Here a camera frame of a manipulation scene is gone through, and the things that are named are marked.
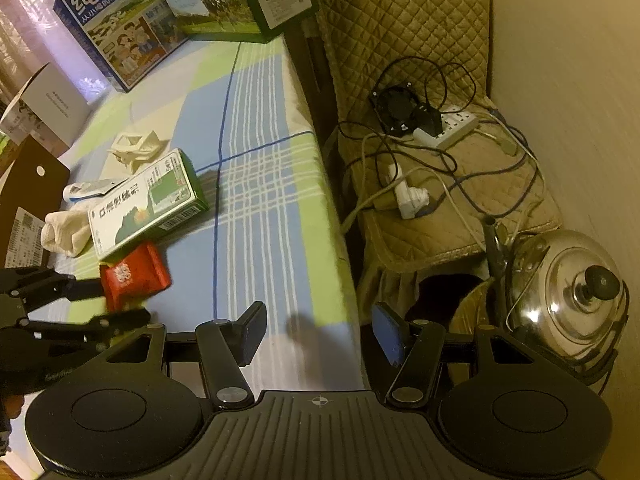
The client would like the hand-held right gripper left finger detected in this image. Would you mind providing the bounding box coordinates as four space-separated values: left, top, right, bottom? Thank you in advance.
100 301 267 409

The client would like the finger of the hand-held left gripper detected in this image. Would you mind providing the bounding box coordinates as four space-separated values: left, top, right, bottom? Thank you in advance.
0 266 108 311
15 307 152 351

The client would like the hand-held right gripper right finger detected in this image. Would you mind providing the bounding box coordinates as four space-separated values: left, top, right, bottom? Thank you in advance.
371 301 543 408

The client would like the red snack packet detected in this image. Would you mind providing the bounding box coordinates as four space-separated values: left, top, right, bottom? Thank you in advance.
99 241 172 313

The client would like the white knitted sock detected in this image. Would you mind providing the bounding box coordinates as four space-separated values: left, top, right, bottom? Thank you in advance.
40 208 93 258

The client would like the white blue tube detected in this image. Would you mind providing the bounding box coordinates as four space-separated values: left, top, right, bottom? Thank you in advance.
62 178 132 204

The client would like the green white medicine box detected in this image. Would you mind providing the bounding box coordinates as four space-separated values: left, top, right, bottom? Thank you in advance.
87 148 211 262

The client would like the brown cardboard box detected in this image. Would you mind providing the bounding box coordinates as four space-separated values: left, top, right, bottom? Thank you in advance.
0 136 71 268

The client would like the white plastic hair clip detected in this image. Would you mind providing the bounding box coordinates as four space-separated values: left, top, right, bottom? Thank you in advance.
109 131 168 176

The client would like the white plug adapter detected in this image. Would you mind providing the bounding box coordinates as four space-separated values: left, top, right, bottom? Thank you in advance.
387 162 431 220

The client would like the checked tablecloth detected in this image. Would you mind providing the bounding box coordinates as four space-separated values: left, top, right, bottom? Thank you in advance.
0 37 363 396

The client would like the stainless steel kettle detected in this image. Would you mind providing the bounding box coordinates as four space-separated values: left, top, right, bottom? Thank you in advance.
482 215 632 396

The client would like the white carton box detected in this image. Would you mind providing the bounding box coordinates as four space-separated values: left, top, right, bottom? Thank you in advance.
0 62 93 146

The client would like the white power strip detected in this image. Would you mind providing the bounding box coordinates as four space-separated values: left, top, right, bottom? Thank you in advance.
412 105 478 150

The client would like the small black fan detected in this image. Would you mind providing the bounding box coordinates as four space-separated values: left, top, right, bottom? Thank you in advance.
370 85 445 135

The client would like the purple curtain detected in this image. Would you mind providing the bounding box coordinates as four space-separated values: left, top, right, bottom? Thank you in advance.
0 0 108 106

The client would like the blue milk carton box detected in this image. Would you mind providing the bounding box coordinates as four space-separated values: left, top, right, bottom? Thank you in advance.
52 0 190 93

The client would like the quilted beige chair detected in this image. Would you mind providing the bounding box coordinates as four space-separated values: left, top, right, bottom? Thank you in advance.
287 0 566 306

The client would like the white cable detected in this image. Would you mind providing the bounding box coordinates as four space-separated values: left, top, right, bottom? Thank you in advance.
340 115 546 241

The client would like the black cable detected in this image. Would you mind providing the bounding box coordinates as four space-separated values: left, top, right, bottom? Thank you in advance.
337 57 543 226

